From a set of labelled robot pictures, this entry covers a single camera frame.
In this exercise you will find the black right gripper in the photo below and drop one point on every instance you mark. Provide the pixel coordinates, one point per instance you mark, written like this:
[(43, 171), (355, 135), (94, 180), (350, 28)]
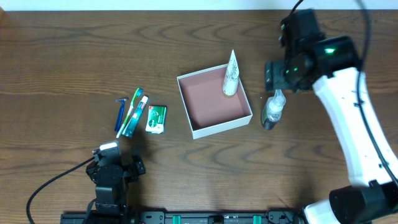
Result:
[(273, 76)]

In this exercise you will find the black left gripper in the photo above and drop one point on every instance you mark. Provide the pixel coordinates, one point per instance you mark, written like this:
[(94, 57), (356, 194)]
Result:
[(137, 167)]

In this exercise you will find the clear spray bottle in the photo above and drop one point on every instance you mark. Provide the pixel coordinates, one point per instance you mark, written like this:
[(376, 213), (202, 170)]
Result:
[(272, 110)]

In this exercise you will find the blue disposable razor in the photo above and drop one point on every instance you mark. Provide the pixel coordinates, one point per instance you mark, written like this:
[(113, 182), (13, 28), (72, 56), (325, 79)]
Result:
[(120, 113)]

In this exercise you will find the white cream tube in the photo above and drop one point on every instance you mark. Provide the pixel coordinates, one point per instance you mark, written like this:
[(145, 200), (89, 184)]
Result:
[(231, 78)]

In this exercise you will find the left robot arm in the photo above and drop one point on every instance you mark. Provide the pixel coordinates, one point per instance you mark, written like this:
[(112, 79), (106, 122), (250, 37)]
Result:
[(111, 200)]

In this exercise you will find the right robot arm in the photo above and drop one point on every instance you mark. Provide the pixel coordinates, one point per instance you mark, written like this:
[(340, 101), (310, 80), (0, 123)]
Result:
[(332, 69)]

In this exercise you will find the teal toothpaste tube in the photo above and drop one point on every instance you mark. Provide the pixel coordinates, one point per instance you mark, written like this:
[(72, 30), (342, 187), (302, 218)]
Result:
[(132, 124)]

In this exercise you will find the green Dettol soap bar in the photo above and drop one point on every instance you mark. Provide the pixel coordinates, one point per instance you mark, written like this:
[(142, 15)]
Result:
[(156, 119)]

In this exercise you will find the green white toothbrush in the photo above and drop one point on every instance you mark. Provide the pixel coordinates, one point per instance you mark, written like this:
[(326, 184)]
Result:
[(138, 92)]

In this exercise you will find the white cardboard box pink inside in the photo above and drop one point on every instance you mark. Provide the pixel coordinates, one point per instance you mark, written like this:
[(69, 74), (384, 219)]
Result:
[(208, 110)]

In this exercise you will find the black mounting rail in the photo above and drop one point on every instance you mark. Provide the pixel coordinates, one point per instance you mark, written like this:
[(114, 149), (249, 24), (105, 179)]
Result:
[(268, 217)]

